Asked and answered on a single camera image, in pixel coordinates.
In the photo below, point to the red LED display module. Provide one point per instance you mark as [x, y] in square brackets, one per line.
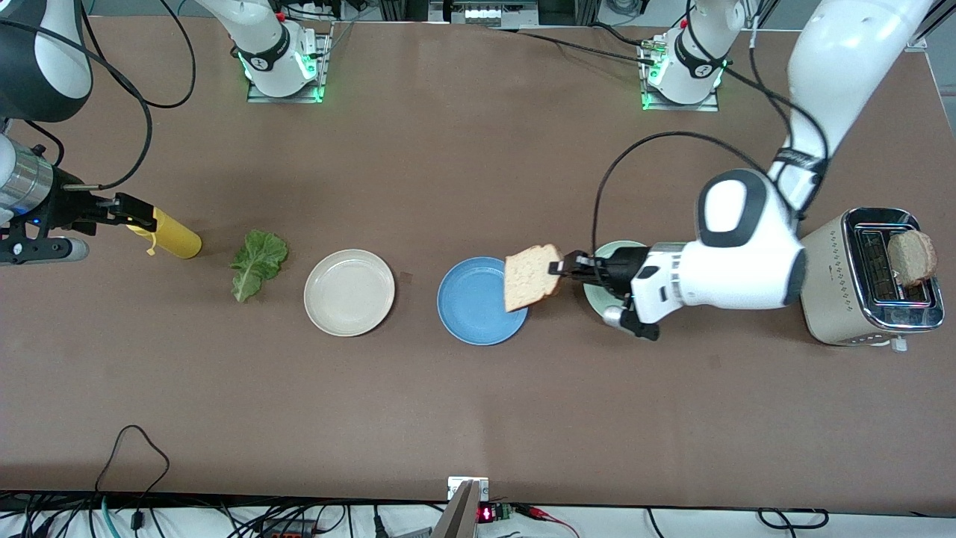
[486, 514]

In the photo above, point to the silver table corner bracket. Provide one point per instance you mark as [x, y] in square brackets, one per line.
[913, 39]

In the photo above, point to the blue round plate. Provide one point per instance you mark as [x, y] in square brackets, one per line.
[470, 306]

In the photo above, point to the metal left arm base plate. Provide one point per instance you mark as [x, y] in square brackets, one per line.
[683, 107]

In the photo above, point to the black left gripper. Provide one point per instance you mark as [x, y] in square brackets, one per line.
[621, 272]

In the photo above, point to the beige round plate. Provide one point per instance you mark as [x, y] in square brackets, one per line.
[349, 293]

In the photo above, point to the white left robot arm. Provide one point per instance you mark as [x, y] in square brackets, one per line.
[747, 261]

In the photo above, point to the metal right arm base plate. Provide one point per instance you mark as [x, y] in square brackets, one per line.
[284, 99]

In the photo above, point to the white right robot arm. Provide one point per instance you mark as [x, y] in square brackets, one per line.
[269, 45]

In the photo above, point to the light green round plate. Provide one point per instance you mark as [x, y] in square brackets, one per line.
[601, 299]

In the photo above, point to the white power strip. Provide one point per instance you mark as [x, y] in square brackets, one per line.
[314, 9]

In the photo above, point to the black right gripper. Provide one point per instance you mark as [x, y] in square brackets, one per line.
[66, 208]

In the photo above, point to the metal device with white lights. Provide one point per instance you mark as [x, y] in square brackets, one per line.
[482, 13]

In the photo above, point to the grey metal mount bar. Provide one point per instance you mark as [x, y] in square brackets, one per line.
[459, 519]

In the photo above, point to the brown bread slice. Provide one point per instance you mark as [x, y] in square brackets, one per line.
[530, 280]
[913, 258]

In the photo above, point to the yellow mustard squeeze bottle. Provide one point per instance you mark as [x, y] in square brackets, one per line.
[179, 240]

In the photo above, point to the green lettuce leaf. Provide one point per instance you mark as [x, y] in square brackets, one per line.
[258, 258]

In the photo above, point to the small white metal bracket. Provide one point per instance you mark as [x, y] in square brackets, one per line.
[455, 486]

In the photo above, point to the orange connector strip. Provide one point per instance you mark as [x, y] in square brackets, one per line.
[284, 532]

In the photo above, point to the cream and chrome toaster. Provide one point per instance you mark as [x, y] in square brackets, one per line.
[836, 299]

